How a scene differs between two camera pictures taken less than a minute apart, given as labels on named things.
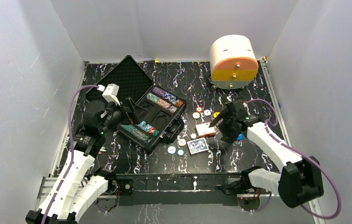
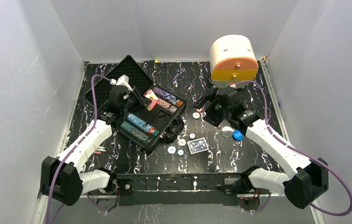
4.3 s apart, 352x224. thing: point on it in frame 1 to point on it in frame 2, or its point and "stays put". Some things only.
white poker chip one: [196, 115] stays put
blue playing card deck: [198, 146] stays put
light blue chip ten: [172, 150] stays put
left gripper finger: [132, 110] to [144, 101]
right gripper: [229, 136] to [213, 120]
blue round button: [240, 136] stays put
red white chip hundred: [182, 142] stays put
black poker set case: [151, 114] stays put
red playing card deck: [203, 130] to [150, 94]
